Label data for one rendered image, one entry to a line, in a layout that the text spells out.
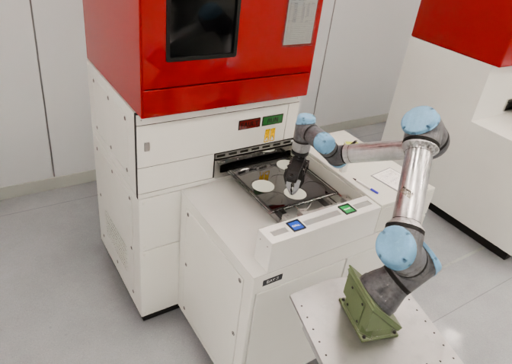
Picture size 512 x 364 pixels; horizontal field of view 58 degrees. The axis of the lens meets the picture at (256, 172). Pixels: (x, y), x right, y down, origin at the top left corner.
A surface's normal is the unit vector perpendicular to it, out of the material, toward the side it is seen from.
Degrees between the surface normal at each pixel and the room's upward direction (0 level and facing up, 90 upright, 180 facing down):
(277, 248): 90
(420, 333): 0
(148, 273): 90
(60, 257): 0
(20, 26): 90
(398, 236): 55
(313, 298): 0
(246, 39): 90
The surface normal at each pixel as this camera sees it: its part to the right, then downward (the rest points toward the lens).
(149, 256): 0.54, 0.48
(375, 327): 0.26, 0.52
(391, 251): -0.59, -0.31
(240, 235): 0.11, -0.85
